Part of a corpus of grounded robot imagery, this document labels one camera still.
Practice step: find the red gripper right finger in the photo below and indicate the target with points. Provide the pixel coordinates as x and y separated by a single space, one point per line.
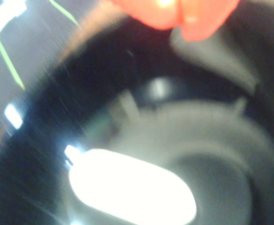
202 21

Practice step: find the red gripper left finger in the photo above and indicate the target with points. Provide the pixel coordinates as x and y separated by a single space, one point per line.
155 14

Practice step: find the black glossy bowl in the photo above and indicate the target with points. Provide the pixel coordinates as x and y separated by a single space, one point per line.
57 140

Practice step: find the black mat with yellow lines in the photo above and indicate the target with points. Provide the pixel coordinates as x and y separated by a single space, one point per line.
38 35

